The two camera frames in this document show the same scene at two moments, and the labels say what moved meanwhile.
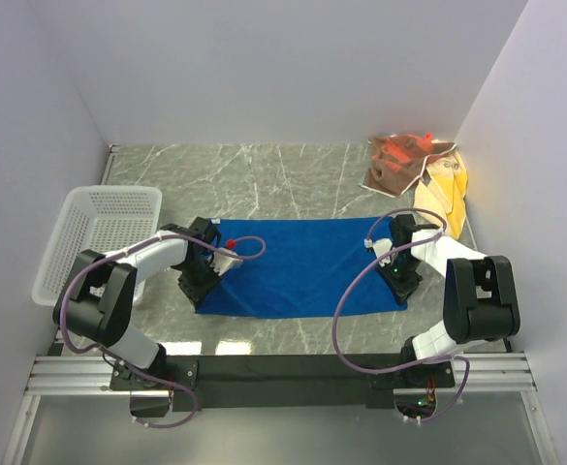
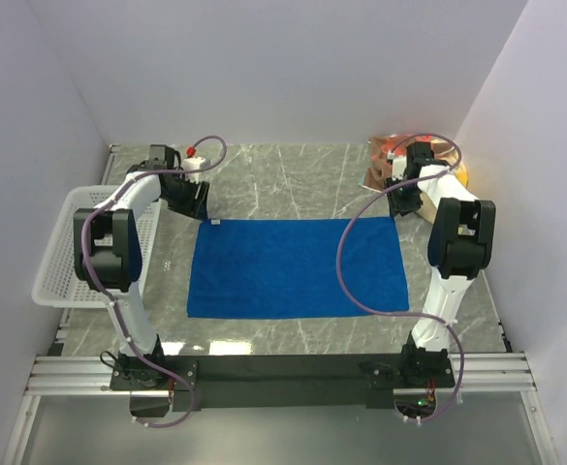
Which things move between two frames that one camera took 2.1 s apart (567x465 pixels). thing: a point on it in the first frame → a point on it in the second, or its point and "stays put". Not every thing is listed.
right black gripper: x=401 y=291 → x=395 y=204
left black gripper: x=197 y=294 → x=194 y=207
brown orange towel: x=398 y=160 stays put
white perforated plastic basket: x=100 y=219 stays put
